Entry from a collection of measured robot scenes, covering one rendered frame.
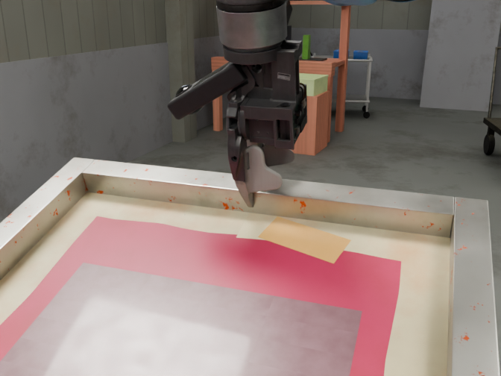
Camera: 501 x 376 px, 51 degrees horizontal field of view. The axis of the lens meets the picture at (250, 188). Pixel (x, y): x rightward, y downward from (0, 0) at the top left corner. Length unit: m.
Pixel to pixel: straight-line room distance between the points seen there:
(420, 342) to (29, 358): 0.39
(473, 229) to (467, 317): 0.13
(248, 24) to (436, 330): 0.36
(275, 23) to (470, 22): 8.16
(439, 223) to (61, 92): 4.15
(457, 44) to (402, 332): 8.17
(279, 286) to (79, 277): 0.24
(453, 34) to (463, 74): 0.60
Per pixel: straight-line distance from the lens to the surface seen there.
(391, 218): 0.67
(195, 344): 0.56
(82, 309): 0.63
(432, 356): 0.55
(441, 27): 8.70
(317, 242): 0.65
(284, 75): 0.60
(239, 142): 0.62
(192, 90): 0.64
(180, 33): 5.91
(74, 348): 0.59
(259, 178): 0.66
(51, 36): 4.57
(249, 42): 0.57
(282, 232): 0.67
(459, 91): 8.58
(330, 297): 0.59
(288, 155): 0.70
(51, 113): 4.54
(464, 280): 0.57
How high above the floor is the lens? 1.49
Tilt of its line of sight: 19 degrees down
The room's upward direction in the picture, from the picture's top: straight up
